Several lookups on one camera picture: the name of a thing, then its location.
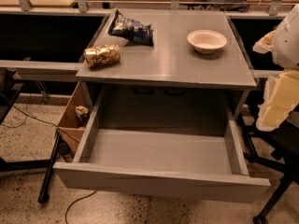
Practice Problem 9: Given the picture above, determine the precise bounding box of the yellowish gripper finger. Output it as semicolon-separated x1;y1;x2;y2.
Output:
256;70;299;132

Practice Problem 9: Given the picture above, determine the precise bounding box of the black floor cable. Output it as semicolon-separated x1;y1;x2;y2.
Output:
0;93;97;224

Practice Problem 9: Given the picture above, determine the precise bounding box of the crumpled paper in box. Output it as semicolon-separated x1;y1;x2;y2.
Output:
75;105;90;126

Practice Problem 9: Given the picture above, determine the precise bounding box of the grey cabinet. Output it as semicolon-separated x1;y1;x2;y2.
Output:
75;8;258;119

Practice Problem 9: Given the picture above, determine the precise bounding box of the cardboard box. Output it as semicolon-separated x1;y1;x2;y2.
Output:
58;81;93;152

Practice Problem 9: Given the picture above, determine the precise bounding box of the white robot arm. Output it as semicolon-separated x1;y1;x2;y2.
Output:
253;5;299;132

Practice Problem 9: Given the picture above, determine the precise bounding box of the black table leg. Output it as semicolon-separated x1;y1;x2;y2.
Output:
37;134;61;203

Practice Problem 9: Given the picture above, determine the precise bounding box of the white bowl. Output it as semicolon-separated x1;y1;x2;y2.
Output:
187;30;227;54

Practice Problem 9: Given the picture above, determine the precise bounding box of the black office chair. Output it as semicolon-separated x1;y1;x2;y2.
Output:
237;103;299;224

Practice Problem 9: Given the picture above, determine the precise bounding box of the grey open top drawer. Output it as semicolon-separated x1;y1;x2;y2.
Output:
54;85;270;203

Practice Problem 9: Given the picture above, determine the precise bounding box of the orange can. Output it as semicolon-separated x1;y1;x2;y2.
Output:
84;45;121;68

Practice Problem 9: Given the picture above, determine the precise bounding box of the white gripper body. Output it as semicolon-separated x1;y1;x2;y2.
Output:
252;31;276;54

